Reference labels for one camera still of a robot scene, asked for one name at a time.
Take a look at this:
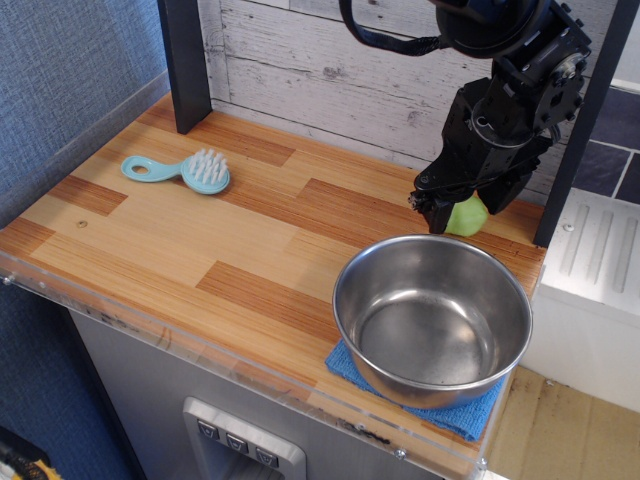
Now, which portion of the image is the white ribbed box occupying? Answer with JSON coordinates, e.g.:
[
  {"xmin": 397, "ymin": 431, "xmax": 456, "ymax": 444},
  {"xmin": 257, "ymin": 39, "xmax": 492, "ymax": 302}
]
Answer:
[{"xmin": 521, "ymin": 189, "xmax": 639, "ymax": 411}]

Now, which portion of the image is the yellow black object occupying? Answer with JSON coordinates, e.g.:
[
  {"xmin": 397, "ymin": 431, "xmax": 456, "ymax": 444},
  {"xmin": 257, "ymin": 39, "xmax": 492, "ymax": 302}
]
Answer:
[{"xmin": 1, "ymin": 427, "xmax": 62, "ymax": 480}]

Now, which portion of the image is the grey toy fridge cabinet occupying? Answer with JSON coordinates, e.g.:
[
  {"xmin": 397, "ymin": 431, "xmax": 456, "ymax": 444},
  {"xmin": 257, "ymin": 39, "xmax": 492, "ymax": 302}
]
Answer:
[{"xmin": 71, "ymin": 312, "xmax": 485, "ymax": 479}]

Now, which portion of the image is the light blue toy brush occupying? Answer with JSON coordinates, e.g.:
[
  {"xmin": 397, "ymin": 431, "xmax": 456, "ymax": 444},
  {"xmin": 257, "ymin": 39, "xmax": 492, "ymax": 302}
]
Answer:
[{"xmin": 121, "ymin": 149, "xmax": 231, "ymax": 195}]

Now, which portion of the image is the dark frame post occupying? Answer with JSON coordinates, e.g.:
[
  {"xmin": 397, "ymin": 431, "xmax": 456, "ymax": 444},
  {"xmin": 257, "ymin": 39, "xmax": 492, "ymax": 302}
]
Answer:
[
  {"xmin": 532, "ymin": 1, "xmax": 639, "ymax": 247},
  {"xmin": 157, "ymin": 0, "xmax": 212, "ymax": 134}
]

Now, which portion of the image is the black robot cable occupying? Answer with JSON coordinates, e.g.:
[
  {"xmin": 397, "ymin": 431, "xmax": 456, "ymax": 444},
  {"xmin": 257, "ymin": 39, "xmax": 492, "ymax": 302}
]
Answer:
[{"xmin": 337, "ymin": 0, "xmax": 454, "ymax": 57}]

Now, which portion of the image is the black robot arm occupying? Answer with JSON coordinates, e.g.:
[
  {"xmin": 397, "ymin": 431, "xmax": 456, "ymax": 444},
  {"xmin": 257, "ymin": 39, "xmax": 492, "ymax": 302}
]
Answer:
[{"xmin": 410, "ymin": 1, "xmax": 591, "ymax": 234}]

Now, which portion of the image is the dark left frame post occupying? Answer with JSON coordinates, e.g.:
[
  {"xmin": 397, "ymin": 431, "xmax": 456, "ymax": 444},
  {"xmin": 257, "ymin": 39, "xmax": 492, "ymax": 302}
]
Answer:
[{"xmin": 157, "ymin": 0, "xmax": 212, "ymax": 134}]

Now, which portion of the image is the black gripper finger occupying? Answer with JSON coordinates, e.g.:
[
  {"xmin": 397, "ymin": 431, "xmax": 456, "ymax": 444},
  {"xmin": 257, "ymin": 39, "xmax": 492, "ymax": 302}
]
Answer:
[
  {"xmin": 409, "ymin": 190, "xmax": 463, "ymax": 234},
  {"xmin": 477, "ymin": 168, "xmax": 533, "ymax": 215}
]

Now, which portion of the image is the silver dispenser button panel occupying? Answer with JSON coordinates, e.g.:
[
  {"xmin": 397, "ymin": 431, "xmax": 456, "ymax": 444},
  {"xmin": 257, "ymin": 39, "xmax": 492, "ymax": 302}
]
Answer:
[{"xmin": 183, "ymin": 397, "xmax": 307, "ymax": 479}]

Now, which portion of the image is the blue folded cloth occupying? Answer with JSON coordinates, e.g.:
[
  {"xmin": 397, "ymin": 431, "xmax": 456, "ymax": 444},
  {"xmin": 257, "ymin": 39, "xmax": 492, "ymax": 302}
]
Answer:
[{"xmin": 325, "ymin": 340, "xmax": 504, "ymax": 442}]

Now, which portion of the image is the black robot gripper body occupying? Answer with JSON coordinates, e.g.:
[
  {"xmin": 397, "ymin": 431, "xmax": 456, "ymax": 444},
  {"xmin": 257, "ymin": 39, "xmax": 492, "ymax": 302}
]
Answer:
[{"xmin": 413, "ymin": 78, "xmax": 553, "ymax": 198}]

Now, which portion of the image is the green toy food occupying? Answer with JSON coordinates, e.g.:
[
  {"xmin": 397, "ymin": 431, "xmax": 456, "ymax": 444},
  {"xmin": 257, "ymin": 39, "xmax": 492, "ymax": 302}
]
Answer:
[{"xmin": 445, "ymin": 196, "xmax": 489, "ymax": 237}]

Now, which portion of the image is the stainless steel bowl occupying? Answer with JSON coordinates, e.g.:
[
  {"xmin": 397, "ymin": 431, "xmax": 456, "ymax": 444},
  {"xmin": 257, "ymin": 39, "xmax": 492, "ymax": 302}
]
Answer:
[{"xmin": 332, "ymin": 235, "xmax": 533, "ymax": 409}]

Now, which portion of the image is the dark right frame post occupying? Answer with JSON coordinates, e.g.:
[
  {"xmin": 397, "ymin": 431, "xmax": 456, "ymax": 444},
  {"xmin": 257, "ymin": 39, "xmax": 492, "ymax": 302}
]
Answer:
[{"xmin": 532, "ymin": 1, "xmax": 639, "ymax": 247}]

